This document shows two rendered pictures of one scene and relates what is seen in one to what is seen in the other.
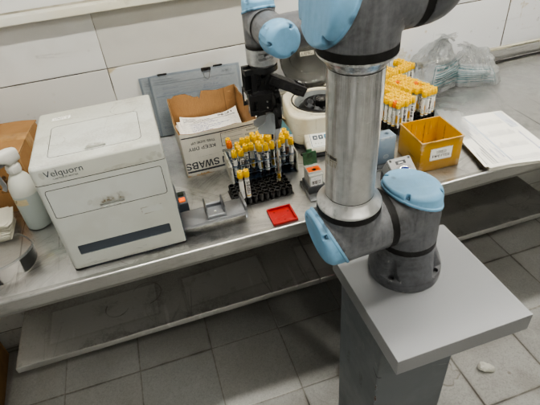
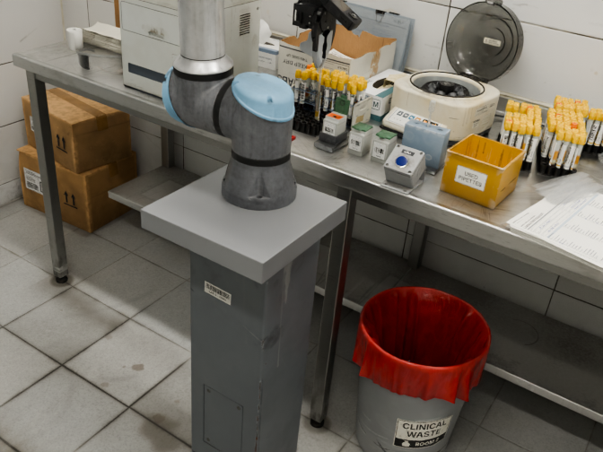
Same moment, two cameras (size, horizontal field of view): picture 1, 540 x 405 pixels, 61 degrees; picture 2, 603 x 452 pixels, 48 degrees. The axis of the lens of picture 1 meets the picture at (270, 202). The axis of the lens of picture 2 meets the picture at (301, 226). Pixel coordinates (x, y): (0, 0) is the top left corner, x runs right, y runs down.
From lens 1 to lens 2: 1.19 m
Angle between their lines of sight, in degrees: 37
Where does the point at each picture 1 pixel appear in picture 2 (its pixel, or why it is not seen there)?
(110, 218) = (152, 50)
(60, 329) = (158, 192)
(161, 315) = not seen: hidden behind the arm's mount
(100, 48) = not seen: outside the picture
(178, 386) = not seen: hidden behind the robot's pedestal
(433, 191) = (257, 91)
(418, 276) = (234, 184)
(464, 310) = (231, 228)
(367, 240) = (189, 101)
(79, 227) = (132, 46)
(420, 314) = (205, 209)
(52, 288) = (100, 83)
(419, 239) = (238, 138)
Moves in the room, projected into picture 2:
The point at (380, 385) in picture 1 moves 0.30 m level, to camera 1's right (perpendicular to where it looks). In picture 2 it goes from (193, 302) to (284, 381)
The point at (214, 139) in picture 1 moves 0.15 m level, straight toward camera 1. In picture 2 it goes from (307, 61) to (271, 71)
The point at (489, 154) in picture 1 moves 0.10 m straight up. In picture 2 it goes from (537, 221) to (551, 178)
